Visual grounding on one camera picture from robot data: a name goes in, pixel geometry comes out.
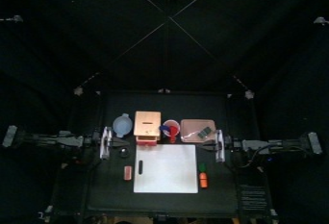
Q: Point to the small black round object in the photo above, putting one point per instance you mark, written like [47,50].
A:
[124,153]

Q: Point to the blue toy utensil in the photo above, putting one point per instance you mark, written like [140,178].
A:
[164,128]

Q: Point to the pink salmon sushi toy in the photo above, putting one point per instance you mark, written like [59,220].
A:
[127,173]

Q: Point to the green seaweed sushi piece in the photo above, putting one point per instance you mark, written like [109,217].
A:
[204,132]

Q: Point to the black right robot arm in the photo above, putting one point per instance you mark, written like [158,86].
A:
[274,145]

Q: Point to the wooden box with red drawer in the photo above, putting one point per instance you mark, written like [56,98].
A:
[147,125]

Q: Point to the white cutting board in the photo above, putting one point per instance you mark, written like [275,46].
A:
[167,170]

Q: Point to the silver frame clamp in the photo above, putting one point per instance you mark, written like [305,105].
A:
[249,94]
[163,90]
[77,90]
[14,18]
[319,20]

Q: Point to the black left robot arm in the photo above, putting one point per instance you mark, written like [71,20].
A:
[51,139]

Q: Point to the red toy utensil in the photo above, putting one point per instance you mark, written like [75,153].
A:
[172,133]

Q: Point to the pink square plate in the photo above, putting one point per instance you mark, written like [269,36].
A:
[192,131]

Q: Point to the light blue plastic bowl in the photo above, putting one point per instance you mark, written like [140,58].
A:
[123,126]

